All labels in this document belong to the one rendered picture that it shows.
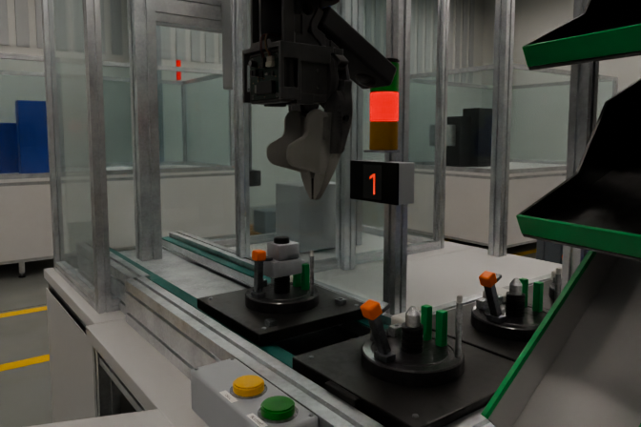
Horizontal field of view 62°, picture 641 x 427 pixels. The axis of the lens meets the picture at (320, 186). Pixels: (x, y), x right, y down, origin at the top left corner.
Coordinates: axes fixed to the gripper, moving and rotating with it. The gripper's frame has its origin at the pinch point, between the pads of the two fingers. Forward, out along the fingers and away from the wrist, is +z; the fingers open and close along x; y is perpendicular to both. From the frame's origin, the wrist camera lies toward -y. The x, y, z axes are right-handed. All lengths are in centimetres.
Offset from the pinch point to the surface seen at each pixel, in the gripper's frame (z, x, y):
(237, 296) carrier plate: 26, -47, -15
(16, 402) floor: 123, -241, 2
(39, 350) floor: 123, -304, -18
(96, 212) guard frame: 12, -86, 1
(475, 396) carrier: 26.1, 6.2, -18.9
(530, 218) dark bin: 2.4, 16.8, -12.0
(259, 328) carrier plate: 26.1, -29.3, -9.7
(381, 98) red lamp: -11.7, -22.4, -29.8
